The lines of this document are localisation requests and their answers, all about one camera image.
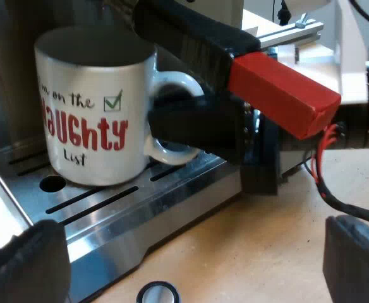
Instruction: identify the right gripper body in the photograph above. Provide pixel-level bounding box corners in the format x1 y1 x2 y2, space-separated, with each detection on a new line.
239 104 282 195

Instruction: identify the white mug with red print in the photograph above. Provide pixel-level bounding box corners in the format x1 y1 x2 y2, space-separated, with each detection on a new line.
33 25 206 187

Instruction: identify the steel espresso machine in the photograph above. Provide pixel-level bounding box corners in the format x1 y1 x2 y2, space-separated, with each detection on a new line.
0 0 246 303

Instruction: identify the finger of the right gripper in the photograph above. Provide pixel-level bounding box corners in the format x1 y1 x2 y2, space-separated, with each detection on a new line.
148 98 246 166

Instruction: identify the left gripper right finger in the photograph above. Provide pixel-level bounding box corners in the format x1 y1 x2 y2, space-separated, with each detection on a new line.
322 215 369 303

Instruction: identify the black wrapped cable bundle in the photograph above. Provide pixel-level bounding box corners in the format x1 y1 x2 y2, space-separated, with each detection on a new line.
299 121 369 226

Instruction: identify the filter holder with red-ended handle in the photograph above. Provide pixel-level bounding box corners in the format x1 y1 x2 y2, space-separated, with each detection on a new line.
130 0 342 141

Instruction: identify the aluminium rail with lever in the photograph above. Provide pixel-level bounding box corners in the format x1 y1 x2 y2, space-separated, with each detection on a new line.
258 12 325 50

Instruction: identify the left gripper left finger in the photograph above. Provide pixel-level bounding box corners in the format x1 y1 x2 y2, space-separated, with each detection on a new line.
0 220 72 303

